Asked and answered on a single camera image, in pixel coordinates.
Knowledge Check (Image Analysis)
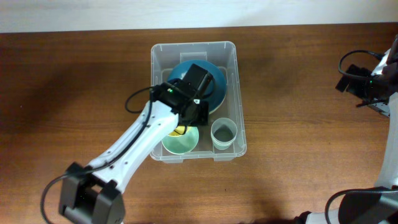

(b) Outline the yellow small bowl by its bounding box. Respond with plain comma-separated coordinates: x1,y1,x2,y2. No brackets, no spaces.
168,126,191,137

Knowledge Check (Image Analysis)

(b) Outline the dark blue bowl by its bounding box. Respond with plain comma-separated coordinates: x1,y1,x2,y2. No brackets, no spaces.
167,60,227,114

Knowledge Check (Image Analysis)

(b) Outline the grey plastic cup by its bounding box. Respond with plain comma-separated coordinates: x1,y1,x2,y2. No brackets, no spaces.
211,118,238,141

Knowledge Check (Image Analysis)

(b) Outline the mint green small bowl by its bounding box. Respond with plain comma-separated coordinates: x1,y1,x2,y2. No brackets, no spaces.
162,126,200,155

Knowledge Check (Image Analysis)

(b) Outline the cream plastic cup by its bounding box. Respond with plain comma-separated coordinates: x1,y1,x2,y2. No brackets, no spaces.
212,138,236,147

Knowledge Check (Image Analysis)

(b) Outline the mint green plastic cup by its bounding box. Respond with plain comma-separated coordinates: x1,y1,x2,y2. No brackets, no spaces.
213,142,233,151

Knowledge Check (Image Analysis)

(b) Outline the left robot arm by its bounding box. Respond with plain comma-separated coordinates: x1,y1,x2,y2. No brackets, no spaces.
58,79,209,223

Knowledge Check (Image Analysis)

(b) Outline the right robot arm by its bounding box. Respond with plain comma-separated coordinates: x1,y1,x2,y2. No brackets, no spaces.
294,41,397,223

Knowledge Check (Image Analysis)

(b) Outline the clear plastic storage bin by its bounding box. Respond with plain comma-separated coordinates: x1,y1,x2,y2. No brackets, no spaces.
150,41,247,164

